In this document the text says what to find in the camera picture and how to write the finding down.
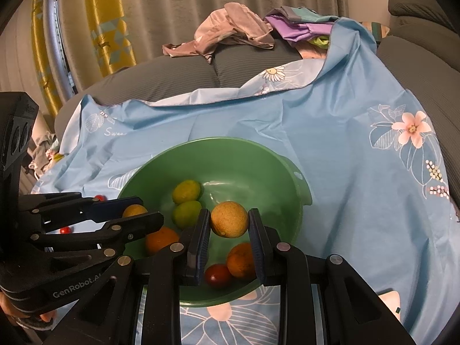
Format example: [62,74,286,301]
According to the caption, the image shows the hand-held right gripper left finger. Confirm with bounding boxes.
[45,208,211,345]

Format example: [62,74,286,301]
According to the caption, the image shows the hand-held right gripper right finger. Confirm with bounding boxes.
[248,208,417,345]

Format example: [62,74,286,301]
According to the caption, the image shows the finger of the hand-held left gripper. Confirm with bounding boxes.
[32,211,165,256]
[20,192,145,225]

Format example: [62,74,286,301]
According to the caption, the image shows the tan longan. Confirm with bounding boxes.
[122,204,149,219]
[210,201,250,238]

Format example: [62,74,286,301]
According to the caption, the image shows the orange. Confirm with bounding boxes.
[145,226,180,256]
[226,242,257,279]

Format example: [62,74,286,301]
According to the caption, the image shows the green plum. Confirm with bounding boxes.
[172,180,202,205]
[173,200,203,228]

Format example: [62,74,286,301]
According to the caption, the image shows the green plastic bowl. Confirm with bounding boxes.
[117,137,311,308]

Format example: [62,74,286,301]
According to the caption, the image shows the person's left hand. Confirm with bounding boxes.
[0,291,57,326]

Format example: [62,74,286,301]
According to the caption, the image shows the pile of mixed clothes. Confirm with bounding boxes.
[28,129,66,174]

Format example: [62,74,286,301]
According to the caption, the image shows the blue floral bed sheet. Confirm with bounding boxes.
[30,16,460,345]

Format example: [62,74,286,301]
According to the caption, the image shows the grey sofa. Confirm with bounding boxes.
[54,0,460,202]

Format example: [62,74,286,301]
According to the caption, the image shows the small white device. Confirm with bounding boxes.
[377,289,402,321]

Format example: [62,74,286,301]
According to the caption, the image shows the yellow patterned curtain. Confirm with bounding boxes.
[30,0,138,116]

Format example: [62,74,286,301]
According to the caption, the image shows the pink clothes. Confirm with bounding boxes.
[162,2,275,63]

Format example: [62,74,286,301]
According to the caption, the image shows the purple cloth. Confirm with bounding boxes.
[264,6,336,50]

